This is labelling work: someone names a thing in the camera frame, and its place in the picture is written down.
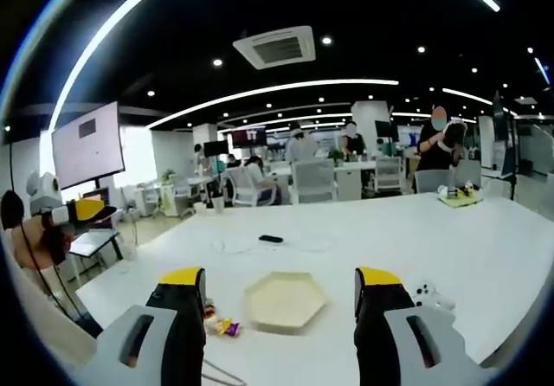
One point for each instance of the grey office chair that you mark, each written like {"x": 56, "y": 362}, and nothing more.
{"x": 433, "y": 180}

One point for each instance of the white mesh office chair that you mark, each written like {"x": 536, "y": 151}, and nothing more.
{"x": 388, "y": 174}
{"x": 242, "y": 187}
{"x": 313, "y": 180}

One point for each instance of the black phone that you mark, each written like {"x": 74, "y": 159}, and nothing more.
{"x": 271, "y": 239}

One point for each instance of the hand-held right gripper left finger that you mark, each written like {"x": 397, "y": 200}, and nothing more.
{"x": 182, "y": 317}

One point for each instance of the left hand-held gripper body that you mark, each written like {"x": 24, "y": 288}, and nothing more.
{"x": 43, "y": 195}

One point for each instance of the red lit wall screen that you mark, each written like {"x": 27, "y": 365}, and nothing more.
{"x": 249, "y": 137}

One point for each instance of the black monitor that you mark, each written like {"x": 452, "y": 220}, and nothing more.
{"x": 215, "y": 148}

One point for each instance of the white cup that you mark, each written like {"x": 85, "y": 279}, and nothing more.
{"x": 217, "y": 204}

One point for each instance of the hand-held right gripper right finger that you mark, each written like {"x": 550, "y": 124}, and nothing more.
{"x": 381, "y": 317}

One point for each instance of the long ceiling light strip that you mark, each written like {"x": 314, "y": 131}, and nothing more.
{"x": 277, "y": 94}

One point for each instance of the metal food tongs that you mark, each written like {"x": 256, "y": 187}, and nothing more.
{"x": 218, "y": 372}

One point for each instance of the white game controller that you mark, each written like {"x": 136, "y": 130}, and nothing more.
{"x": 433, "y": 298}

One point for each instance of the ceiling air conditioner unit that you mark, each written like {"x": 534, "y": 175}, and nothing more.
{"x": 275, "y": 47}

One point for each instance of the food pieces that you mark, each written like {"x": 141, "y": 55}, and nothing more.
{"x": 220, "y": 322}

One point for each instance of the dark stand with panel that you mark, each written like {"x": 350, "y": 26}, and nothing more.
{"x": 506, "y": 143}

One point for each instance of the green potted plant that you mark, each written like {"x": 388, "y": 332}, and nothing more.
{"x": 169, "y": 175}

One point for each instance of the small white side desk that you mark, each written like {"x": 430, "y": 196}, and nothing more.
{"x": 93, "y": 243}

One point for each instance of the person's left hand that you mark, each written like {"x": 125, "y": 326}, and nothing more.
{"x": 32, "y": 241}

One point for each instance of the beige hexagonal container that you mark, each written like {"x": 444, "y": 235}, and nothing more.
{"x": 285, "y": 301}

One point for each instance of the large display screen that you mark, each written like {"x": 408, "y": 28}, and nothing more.
{"x": 88, "y": 146}

